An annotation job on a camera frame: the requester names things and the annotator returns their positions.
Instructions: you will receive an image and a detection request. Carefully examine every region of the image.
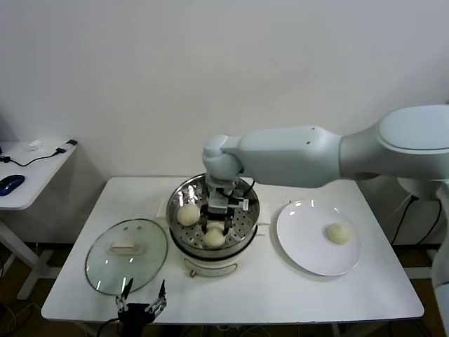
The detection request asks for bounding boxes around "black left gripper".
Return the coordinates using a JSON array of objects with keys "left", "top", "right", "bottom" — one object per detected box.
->
[{"left": 114, "top": 277, "right": 168, "bottom": 337}]

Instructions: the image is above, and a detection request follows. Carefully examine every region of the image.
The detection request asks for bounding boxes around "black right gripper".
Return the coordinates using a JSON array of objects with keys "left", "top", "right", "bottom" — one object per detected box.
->
[{"left": 199, "top": 206, "right": 235, "bottom": 237}]

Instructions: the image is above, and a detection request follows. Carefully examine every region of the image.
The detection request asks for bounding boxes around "white steamed baozi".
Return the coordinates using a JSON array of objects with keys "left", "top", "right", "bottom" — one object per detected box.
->
[
  {"left": 323, "top": 222, "right": 352, "bottom": 246},
  {"left": 202, "top": 226, "right": 227, "bottom": 249},
  {"left": 176, "top": 204, "right": 201, "bottom": 226}
]

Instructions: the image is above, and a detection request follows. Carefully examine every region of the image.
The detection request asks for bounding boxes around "glass lid with white handle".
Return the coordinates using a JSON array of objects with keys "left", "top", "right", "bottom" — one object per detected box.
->
[{"left": 84, "top": 218, "right": 169, "bottom": 296}]

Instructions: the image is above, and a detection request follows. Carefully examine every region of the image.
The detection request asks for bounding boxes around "stainless steel steamer basket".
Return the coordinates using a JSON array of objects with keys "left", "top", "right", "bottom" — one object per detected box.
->
[{"left": 165, "top": 172, "right": 261, "bottom": 259}]

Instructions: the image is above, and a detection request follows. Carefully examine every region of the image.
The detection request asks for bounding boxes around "steel steamer pot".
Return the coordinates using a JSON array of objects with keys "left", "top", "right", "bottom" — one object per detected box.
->
[{"left": 156, "top": 196, "right": 271, "bottom": 281}]

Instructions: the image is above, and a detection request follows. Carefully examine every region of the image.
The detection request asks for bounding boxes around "white round plate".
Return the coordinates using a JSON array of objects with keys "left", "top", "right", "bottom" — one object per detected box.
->
[{"left": 276, "top": 199, "right": 362, "bottom": 277}]

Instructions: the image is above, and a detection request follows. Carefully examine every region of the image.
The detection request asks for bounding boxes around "white side desk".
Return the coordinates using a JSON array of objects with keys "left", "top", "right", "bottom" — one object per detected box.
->
[
  {"left": 389, "top": 182, "right": 439, "bottom": 282},
  {"left": 0, "top": 140, "right": 106, "bottom": 303}
]

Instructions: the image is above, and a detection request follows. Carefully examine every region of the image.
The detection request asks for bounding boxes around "blue computer mouse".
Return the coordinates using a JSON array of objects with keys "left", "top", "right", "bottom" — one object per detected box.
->
[{"left": 0, "top": 174, "right": 26, "bottom": 197}]

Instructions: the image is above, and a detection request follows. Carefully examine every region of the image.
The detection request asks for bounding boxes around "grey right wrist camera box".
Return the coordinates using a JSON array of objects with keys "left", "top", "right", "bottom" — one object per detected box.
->
[{"left": 209, "top": 187, "right": 231, "bottom": 214}]

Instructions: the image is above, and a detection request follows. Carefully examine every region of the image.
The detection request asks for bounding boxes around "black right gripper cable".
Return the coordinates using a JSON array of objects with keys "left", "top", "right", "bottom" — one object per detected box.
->
[{"left": 240, "top": 180, "right": 257, "bottom": 211}]

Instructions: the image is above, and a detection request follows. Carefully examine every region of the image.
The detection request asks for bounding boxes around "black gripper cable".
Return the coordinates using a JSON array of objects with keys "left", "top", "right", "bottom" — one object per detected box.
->
[
  {"left": 240, "top": 180, "right": 257, "bottom": 211},
  {"left": 96, "top": 317, "right": 122, "bottom": 337}
]

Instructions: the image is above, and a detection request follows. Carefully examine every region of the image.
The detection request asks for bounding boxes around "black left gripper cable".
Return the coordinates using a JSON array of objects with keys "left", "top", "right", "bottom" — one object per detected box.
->
[{"left": 96, "top": 317, "right": 122, "bottom": 337}]

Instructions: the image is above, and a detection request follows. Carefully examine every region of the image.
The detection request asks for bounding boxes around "black desk cable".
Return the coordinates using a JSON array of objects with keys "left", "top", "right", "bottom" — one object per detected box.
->
[{"left": 0, "top": 140, "right": 78, "bottom": 169}]

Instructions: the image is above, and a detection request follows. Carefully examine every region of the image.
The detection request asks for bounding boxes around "black power adapter cable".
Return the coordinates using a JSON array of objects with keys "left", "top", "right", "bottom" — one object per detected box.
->
[{"left": 389, "top": 194, "right": 443, "bottom": 246}]

